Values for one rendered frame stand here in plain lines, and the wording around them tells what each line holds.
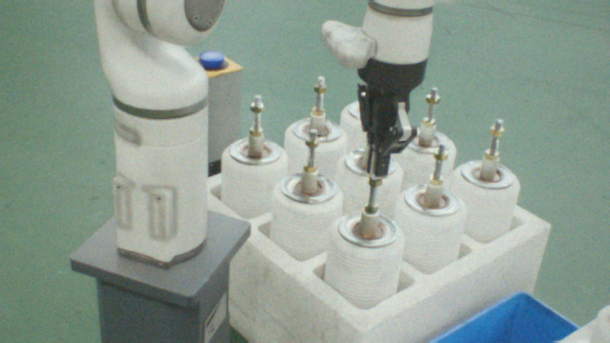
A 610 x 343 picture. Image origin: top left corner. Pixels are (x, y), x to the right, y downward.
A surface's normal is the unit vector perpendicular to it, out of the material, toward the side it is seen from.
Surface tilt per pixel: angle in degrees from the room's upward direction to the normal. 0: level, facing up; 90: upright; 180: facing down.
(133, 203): 90
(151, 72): 25
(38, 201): 0
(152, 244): 90
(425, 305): 90
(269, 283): 90
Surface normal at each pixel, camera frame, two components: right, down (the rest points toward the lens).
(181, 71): 0.34, -0.70
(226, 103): 0.65, 0.43
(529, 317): -0.77, 0.25
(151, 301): -0.36, 0.46
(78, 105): 0.07, -0.86
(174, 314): 0.40, 0.50
